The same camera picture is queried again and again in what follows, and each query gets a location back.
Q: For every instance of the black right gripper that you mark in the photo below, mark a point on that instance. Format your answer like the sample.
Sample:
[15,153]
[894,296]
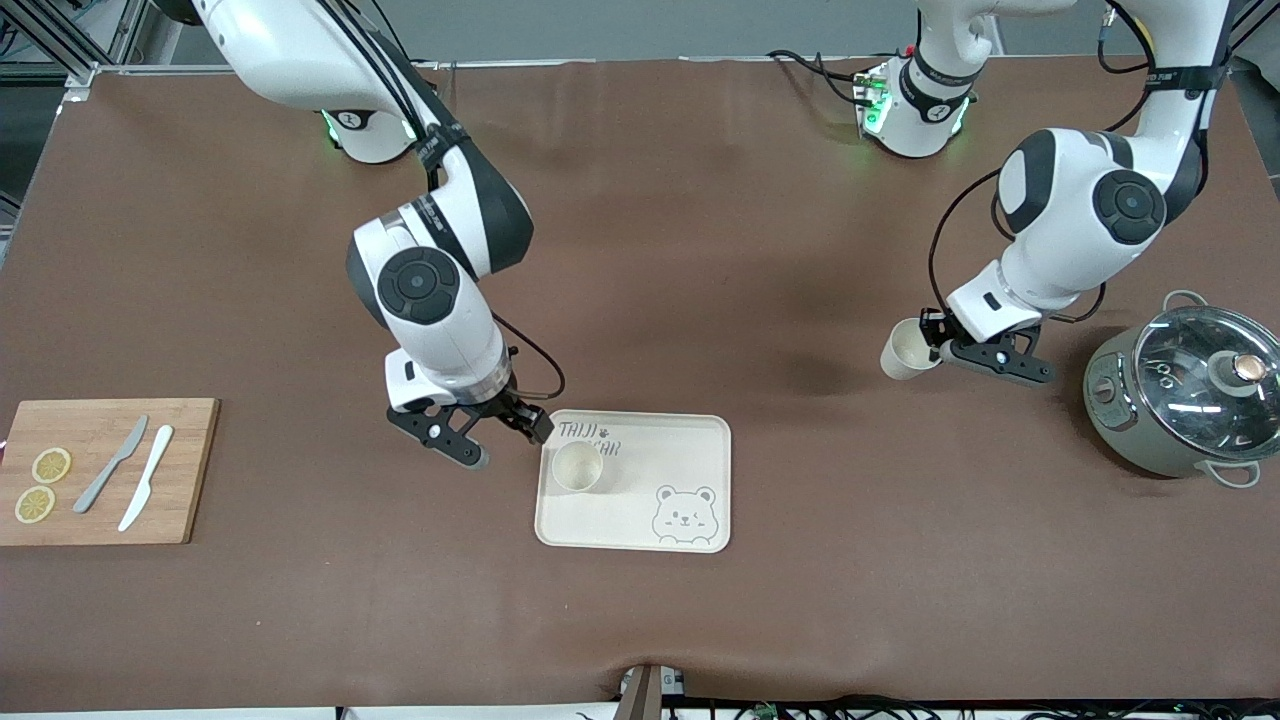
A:
[506,406]

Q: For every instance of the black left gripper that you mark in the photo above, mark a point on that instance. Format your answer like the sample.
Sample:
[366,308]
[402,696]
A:
[938,329]

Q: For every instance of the white plastic cup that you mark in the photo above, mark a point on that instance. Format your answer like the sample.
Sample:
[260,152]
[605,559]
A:
[905,352]
[577,467]

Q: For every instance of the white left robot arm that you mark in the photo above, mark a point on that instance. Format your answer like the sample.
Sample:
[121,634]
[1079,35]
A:
[1060,200]

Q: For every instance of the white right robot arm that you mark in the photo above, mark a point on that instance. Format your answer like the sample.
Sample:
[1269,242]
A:
[300,50]

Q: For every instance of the grey-green electric cooking pot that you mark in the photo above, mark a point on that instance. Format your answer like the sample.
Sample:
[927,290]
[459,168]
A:
[1110,410]

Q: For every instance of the cream tray with bear print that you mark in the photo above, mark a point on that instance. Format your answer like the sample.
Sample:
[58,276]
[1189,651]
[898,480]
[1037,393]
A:
[640,500]

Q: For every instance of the glass pot lid with knob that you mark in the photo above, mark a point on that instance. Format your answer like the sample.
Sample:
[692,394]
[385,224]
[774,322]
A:
[1190,390]

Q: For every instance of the brown table mat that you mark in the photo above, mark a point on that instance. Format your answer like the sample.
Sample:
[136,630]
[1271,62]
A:
[700,250]

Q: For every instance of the wooden cutting board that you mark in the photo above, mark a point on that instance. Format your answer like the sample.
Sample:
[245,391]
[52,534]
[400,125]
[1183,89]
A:
[190,470]

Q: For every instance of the white plastic knife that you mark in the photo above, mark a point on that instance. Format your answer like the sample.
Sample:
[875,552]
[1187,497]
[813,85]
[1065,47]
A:
[148,475]

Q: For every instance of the grey plastic knife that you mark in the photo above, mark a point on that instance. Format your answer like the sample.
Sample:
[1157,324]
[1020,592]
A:
[105,470]

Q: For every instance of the yellow lemon slice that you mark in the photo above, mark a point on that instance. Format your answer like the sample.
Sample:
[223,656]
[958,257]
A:
[51,465]
[35,504]

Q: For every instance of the aluminium frame profile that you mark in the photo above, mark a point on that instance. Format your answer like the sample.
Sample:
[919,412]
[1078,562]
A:
[60,45]
[1255,30]

